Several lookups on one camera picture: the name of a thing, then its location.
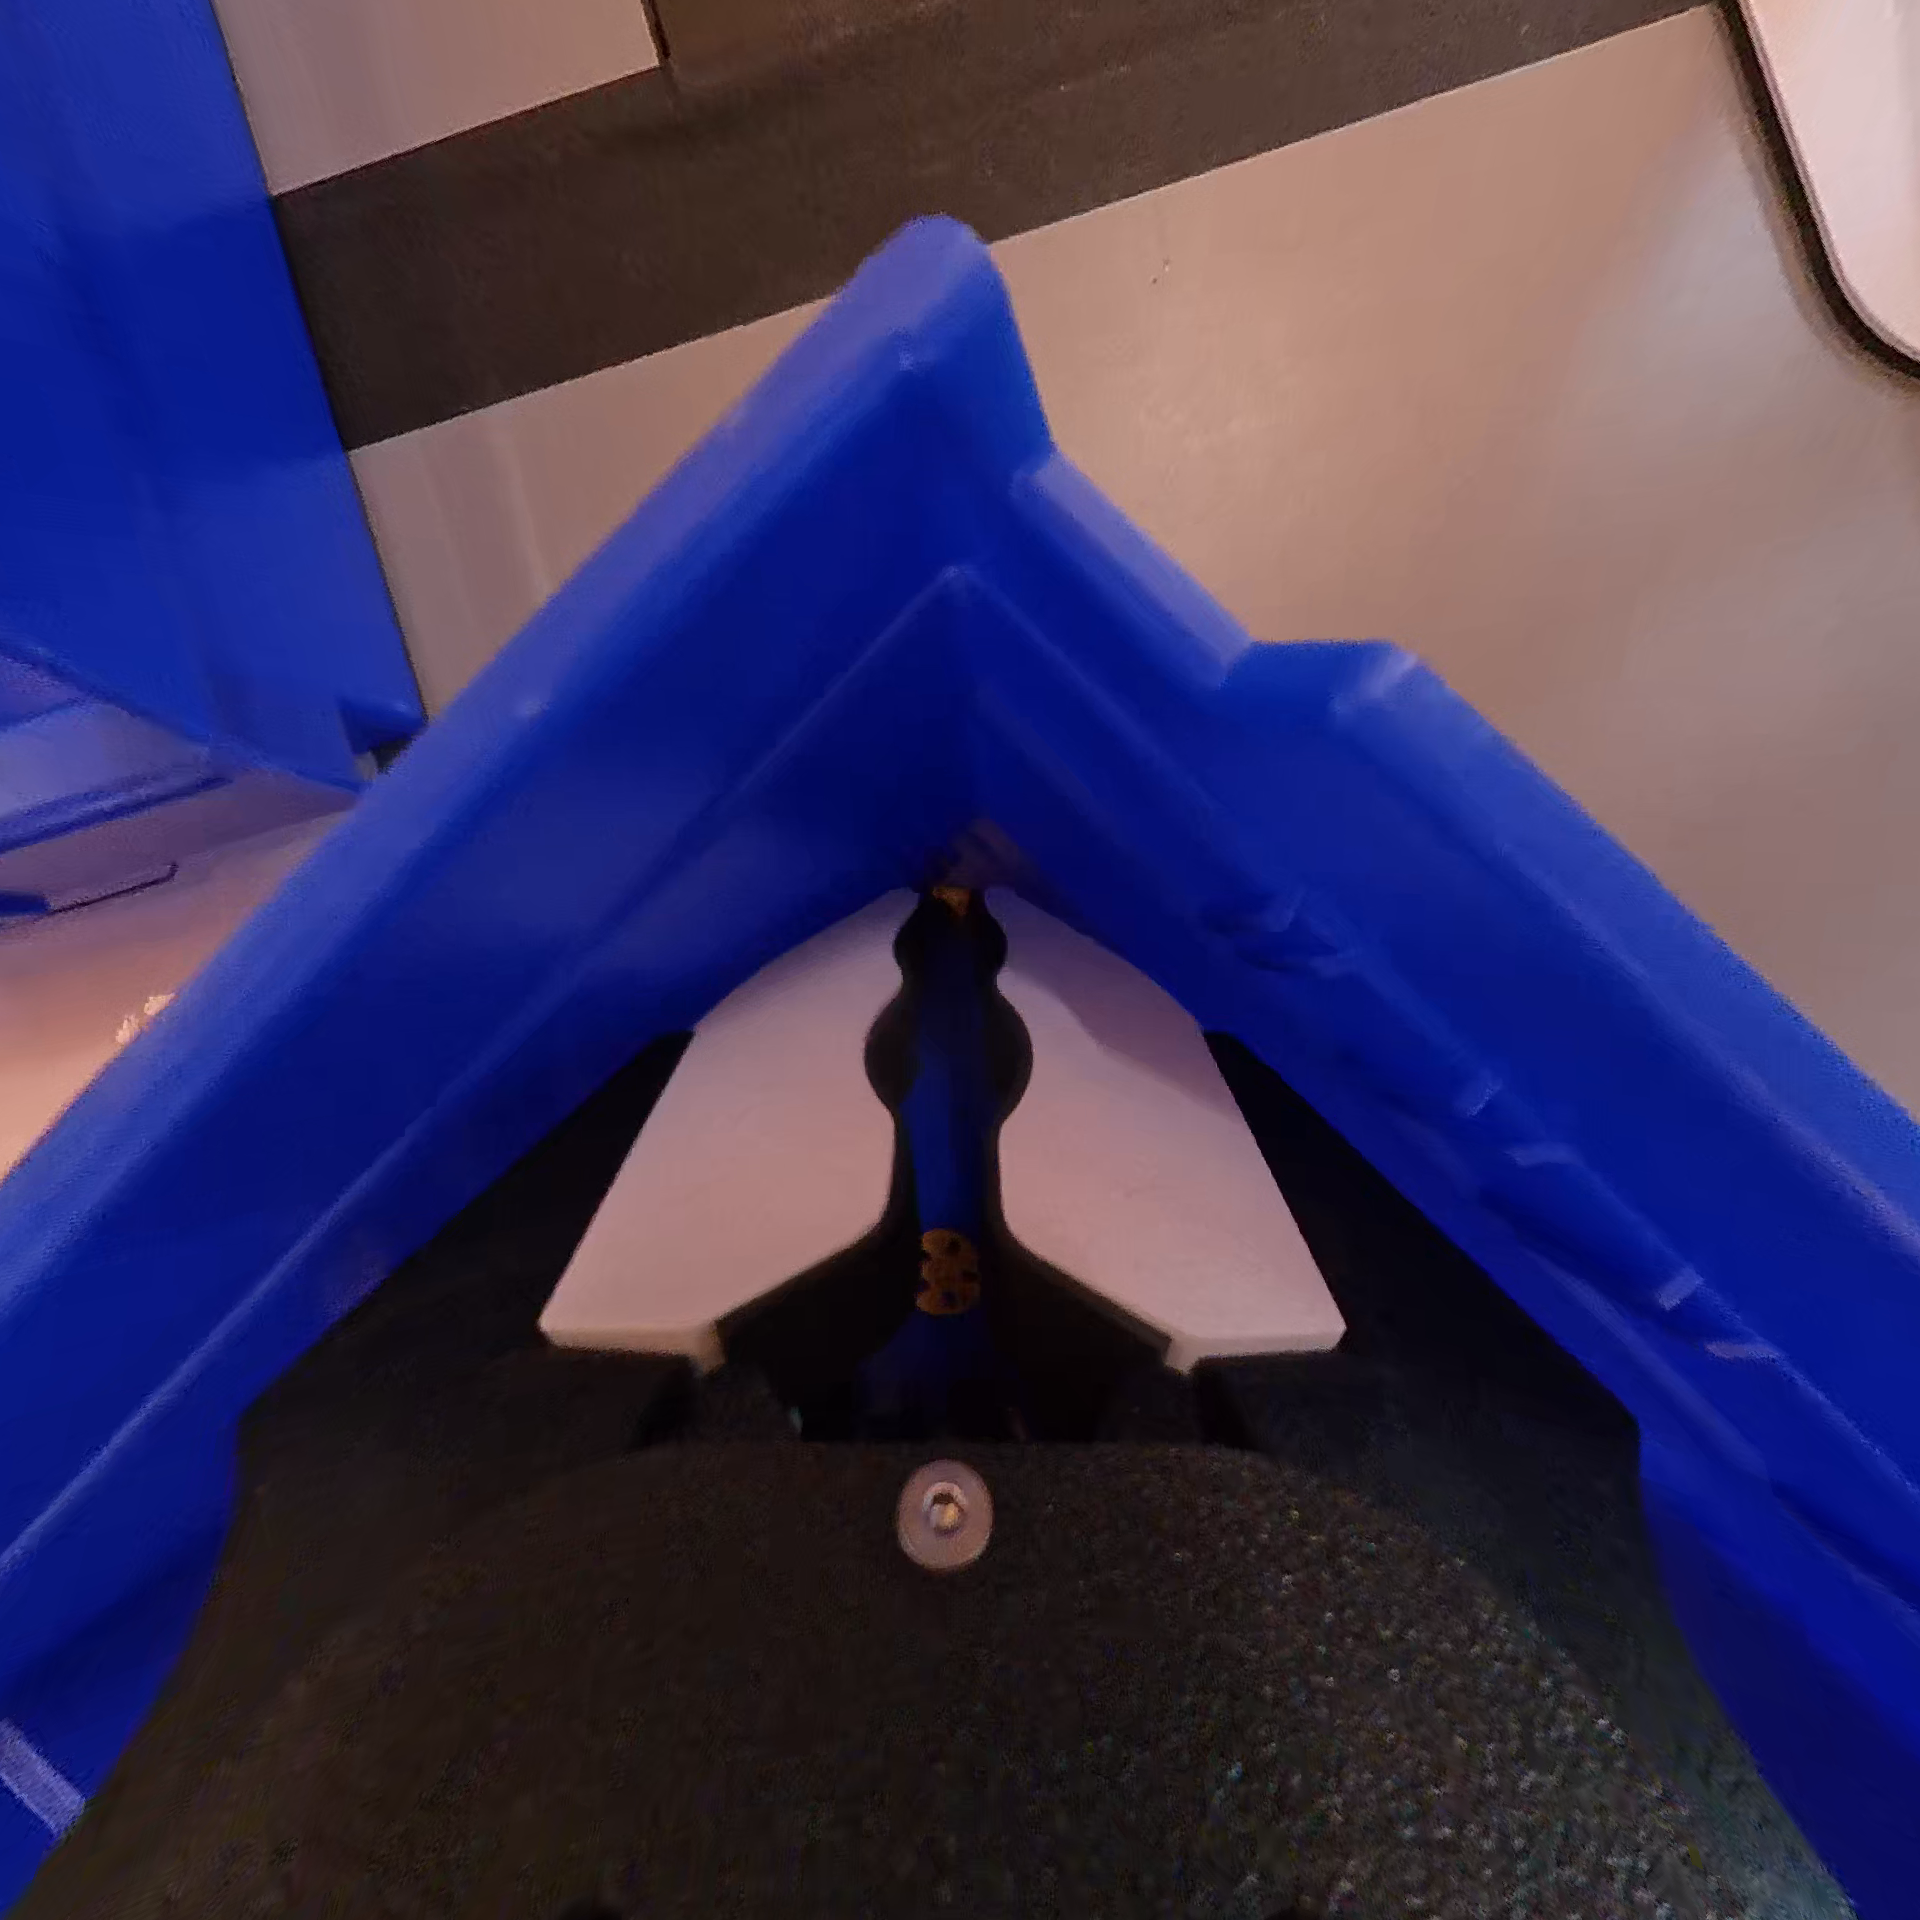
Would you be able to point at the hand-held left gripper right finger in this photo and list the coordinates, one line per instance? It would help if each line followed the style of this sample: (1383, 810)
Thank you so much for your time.
(1159, 1186)

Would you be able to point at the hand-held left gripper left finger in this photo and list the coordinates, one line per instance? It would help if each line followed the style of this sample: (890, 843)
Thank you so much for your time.
(734, 1186)

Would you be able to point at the blue plastic bin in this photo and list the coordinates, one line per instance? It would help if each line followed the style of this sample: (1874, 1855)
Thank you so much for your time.
(148, 366)
(747, 630)

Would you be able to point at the white booklet stand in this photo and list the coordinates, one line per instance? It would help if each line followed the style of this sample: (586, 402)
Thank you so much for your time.
(1861, 152)

